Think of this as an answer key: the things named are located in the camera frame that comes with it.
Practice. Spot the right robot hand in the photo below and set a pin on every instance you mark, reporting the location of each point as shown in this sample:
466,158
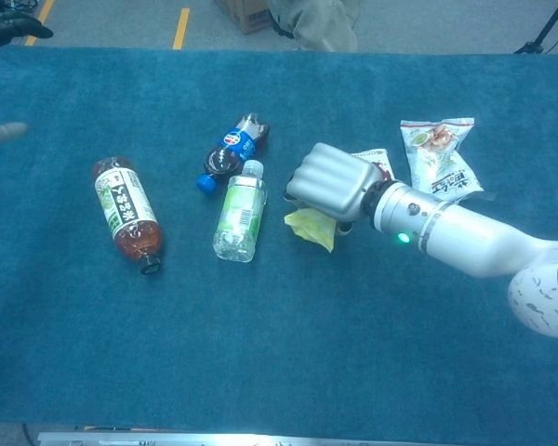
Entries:
335,186

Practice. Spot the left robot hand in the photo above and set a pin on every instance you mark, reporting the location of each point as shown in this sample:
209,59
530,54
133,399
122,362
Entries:
4,25

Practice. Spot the yellow green chips bag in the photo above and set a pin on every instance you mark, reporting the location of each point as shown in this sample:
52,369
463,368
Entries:
316,227

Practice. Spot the small white pastry packet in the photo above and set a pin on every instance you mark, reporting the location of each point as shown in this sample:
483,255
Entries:
381,158

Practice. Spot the water bottle green label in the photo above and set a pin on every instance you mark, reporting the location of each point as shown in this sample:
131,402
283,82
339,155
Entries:
239,218

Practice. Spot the large white snack bag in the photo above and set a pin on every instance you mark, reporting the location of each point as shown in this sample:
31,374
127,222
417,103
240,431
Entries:
432,158

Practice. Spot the cola bottle blue label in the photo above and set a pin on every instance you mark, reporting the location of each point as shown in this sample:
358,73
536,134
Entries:
232,148

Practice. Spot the brown tea bottle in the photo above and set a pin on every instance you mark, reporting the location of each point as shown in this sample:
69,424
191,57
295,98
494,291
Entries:
125,209

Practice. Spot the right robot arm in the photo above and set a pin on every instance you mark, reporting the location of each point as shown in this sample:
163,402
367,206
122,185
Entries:
469,237

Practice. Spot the person in beige trousers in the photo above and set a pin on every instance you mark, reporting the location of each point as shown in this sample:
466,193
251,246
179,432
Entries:
325,25

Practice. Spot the blue table cloth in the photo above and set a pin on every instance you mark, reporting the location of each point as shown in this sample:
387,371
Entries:
307,348

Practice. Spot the cardboard box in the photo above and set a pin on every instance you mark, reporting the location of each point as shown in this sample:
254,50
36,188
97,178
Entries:
244,16

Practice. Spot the black tripod stand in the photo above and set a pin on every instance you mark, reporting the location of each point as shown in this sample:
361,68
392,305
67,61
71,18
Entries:
546,28

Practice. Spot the aluminium rail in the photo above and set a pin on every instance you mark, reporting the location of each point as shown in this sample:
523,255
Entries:
214,439

